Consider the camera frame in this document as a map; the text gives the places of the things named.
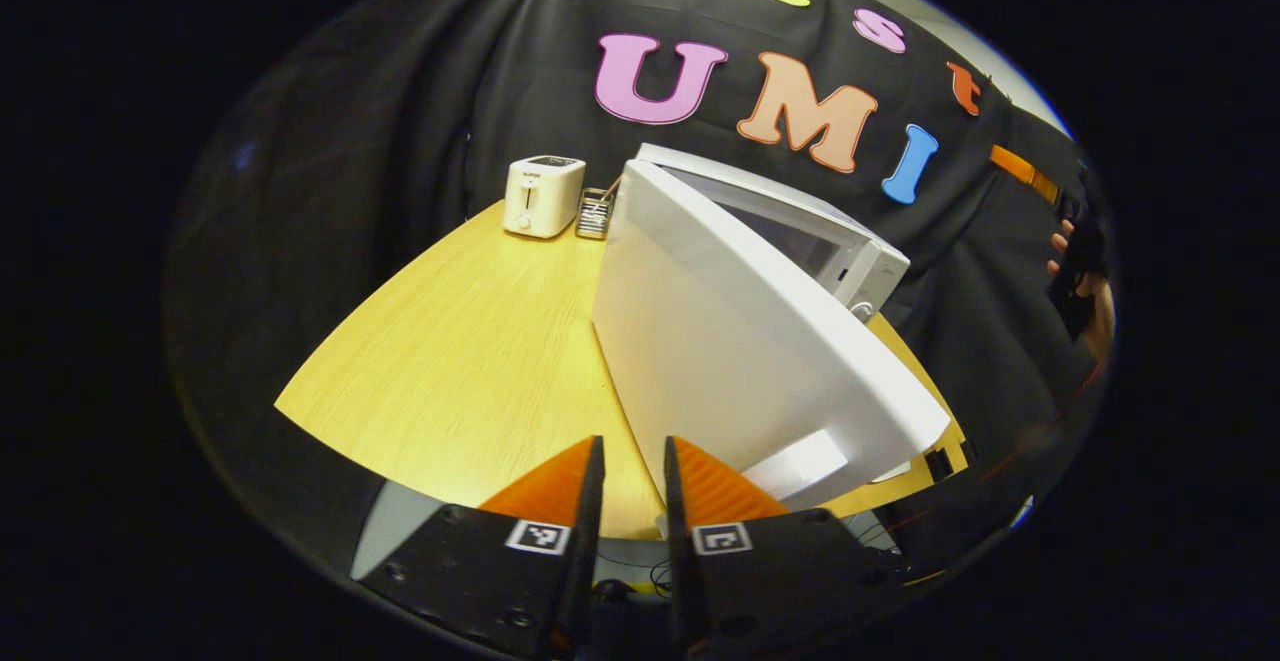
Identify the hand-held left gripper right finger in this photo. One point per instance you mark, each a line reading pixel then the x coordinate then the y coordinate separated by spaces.
pixel 677 531

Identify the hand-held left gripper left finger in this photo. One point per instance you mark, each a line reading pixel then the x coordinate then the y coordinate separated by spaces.
pixel 588 511

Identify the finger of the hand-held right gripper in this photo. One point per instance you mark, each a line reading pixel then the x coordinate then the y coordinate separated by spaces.
pixel 1022 171

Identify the white microwave oven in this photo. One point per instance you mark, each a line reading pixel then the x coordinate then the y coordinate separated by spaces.
pixel 720 341

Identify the metal mesh utensil holder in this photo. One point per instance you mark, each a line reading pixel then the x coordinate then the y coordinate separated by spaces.
pixel 596 213

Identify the white toaster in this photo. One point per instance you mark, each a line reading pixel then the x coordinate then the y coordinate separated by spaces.
pixel 540 196

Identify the black backdrop cloth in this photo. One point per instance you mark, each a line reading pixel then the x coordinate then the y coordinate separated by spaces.
pixel 400 121

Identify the black table bracket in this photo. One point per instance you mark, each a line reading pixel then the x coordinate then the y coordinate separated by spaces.
pixel 938 465

